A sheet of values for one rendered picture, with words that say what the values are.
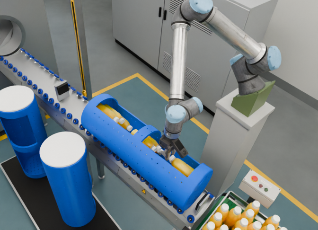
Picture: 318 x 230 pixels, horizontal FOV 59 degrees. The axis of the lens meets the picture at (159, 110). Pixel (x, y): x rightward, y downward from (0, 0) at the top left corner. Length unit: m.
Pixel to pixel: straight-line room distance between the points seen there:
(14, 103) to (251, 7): 2.13
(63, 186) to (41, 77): 1.04
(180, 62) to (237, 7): 1.36
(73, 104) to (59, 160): 0.61
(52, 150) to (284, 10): 3.25
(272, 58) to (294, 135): 2.06
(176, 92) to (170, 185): 0.51
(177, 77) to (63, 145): 0.85
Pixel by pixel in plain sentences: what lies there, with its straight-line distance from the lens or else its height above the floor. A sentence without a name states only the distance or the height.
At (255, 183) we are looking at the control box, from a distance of 1.78.
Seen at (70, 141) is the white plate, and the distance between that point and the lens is 1.91.
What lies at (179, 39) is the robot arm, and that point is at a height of 1.67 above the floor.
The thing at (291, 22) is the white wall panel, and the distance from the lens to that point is 4.07.
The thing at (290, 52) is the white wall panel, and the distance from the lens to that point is 4.18.
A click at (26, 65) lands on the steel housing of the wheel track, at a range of 2.78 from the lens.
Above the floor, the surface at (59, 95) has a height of 0.99.
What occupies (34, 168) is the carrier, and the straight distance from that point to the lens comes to 2.94.
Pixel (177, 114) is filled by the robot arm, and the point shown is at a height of 1.55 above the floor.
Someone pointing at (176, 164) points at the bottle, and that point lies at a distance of 1.60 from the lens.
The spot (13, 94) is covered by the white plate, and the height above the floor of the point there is 1.04.
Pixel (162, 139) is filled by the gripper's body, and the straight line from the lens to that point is 1.54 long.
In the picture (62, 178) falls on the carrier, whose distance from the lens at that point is 1.91.
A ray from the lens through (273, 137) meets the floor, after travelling 3.67.
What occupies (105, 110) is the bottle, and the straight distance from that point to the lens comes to 1.88.
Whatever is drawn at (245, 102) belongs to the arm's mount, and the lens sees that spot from 2.06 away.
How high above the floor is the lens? 2.51
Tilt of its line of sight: 45 degrees down
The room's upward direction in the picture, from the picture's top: 7 degrees clockwise
